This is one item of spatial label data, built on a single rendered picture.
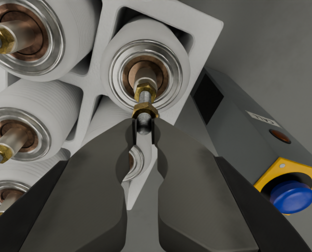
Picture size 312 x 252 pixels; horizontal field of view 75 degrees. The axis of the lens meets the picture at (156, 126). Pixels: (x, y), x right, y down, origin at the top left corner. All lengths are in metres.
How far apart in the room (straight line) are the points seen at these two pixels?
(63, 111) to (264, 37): 0.42
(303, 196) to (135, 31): 0.22
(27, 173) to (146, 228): 0.62
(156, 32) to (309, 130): 0.58
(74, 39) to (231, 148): 0.22
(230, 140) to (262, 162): 0.07
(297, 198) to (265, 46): 0.36
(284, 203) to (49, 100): 0.28
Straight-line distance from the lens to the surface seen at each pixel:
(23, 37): 0.21
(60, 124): 0.27
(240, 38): 0.50
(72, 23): 0.22
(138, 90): 0.17
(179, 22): 0.28
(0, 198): 0.38
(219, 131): 0.32
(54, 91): 0.30
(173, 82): 0.21
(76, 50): 0.22
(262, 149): 0.24
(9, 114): 0.27
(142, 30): 0.21
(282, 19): 0.53
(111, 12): 0.28
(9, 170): 0.35
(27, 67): 0.24
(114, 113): 0.28
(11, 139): 0.27
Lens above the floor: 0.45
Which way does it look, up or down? 58 degrees down
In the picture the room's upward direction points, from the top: 176 degrees clockwise
